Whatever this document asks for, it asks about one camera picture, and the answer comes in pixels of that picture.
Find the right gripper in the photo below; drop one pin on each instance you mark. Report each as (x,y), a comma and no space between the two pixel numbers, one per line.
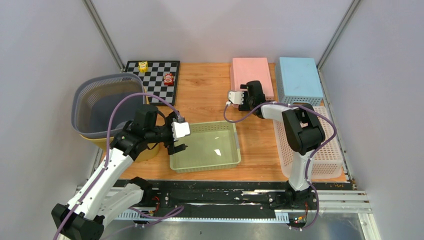
(245,107)

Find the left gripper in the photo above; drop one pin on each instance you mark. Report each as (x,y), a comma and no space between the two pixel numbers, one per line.
(168,122)

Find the pink perforated tray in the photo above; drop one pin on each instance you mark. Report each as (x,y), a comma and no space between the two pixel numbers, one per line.
(247,69)

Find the green perforated tray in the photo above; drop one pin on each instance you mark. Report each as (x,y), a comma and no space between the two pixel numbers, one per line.
(210,146)

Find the blue perforated tray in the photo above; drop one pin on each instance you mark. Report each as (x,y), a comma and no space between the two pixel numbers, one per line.
(298,81)

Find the grey mesh basket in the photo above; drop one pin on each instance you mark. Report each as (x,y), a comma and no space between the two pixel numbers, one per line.
(95,100)

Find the large white perforated basket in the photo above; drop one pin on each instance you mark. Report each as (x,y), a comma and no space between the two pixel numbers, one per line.
(327,163)

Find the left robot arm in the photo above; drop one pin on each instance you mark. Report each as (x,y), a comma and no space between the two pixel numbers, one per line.
(86,215)

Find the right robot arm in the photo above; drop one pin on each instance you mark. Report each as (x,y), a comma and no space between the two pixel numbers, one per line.
(303,132)

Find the red owl toy block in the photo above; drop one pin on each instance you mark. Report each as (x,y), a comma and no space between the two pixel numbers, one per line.
(168,79)

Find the black white checkerboard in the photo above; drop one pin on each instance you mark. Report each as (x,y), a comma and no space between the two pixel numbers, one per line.
(152,80)

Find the yellow owl toy block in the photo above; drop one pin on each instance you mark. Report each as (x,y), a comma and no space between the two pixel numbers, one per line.
(143,66)

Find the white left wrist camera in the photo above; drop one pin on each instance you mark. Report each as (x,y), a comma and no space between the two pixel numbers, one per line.
(180,130)

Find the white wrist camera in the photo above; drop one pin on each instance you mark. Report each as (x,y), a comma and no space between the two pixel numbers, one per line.
(236,98)
(180,130)

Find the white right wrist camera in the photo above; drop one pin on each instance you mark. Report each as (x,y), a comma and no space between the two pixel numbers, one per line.
(236,98)

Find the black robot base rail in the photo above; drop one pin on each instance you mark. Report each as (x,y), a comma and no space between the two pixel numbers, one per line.
(245,202)

